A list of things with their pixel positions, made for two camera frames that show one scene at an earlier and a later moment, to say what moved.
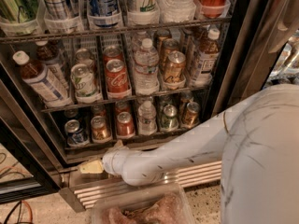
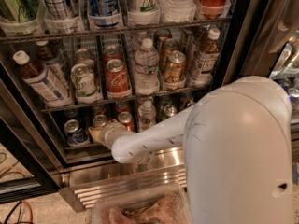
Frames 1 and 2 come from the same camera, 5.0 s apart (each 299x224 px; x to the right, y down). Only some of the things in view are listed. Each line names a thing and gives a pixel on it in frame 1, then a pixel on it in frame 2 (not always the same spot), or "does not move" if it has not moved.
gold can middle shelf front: (174, 68) does not move
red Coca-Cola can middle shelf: (117, 78) does not move
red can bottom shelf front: (124, 126) does not move
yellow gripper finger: (119, 145) -> (112, 120)
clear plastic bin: (156, 204) does not move
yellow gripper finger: (92, 166) -> (95, 133)
